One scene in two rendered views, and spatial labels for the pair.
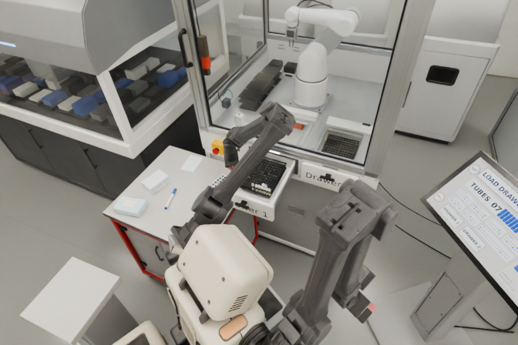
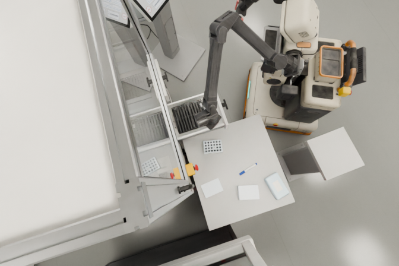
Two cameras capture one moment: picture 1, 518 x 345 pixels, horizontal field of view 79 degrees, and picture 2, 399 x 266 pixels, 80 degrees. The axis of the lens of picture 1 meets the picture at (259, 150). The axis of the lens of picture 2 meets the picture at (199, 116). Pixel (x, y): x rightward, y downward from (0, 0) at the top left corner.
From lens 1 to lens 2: 1.43 m
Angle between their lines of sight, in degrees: 58
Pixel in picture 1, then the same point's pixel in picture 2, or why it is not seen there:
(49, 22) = not seen: outside the picture
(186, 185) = (230, 171)
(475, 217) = not seen: outside the picture
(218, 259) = (309, 3)
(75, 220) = not seen: outside the picture
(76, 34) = not seen: outside the picture
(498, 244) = not seen: outside the picture
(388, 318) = (180, 66)
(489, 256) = not seen: outside the picture
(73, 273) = (330, 166)
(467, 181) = not seen: outside the picture
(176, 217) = (255, 151)
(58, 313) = (345, 148)
